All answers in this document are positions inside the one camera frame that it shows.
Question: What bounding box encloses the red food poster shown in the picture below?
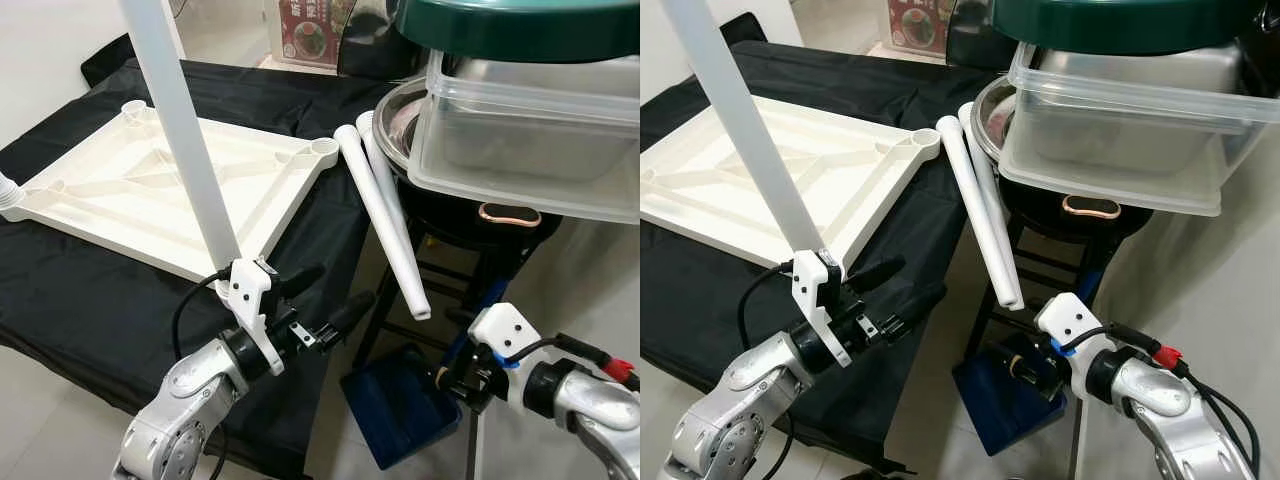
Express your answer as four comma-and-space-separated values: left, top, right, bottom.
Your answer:
885, 0, 951, 56
278, 0, 346, 66

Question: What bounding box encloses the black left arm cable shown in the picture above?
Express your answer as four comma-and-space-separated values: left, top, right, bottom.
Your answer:
172, 268, 233, 361
738, 262, 801, 351

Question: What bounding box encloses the black tablecloth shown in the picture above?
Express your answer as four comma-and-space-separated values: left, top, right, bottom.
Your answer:
640, 40, 966, 476
0, 55, 401, 480

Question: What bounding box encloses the shiny black round container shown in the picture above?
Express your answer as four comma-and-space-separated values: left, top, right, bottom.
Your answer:
338, 0, 421, 81
945, 0, 1001, 71

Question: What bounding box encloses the green round lid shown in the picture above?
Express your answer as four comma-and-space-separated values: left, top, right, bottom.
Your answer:
395, 0, 641, 63
990, 0, 1266, 56

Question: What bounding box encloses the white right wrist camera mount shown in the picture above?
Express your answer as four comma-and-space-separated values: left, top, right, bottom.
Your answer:
1033, 293, 1113, 401
465, 303, 549, 406

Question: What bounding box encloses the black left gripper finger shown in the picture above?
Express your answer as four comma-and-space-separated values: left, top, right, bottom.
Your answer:
845, 254, 908, 294
270, 264, 328, 300
318, 289, 377, 343
885, 282, 948, 333

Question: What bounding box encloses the clear plastic storage box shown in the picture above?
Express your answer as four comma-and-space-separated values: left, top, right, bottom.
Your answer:
998, 42, 1280, 216
408, 48, 641, 226

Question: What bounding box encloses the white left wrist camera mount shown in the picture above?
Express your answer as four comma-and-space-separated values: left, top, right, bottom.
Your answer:
217, 258, 286, 376
790, 250, 853, 368

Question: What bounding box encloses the black right arm cable red connector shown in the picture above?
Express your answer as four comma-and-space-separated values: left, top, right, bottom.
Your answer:
1065, 322, 1261, 471
500, 335, 641, 391

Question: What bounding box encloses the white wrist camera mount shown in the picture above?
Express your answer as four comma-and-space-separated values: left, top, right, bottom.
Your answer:
1033, 293, 1113, 401
465, 303, 549, 406
217, 258, 286, 376
790, 250, 853, 368

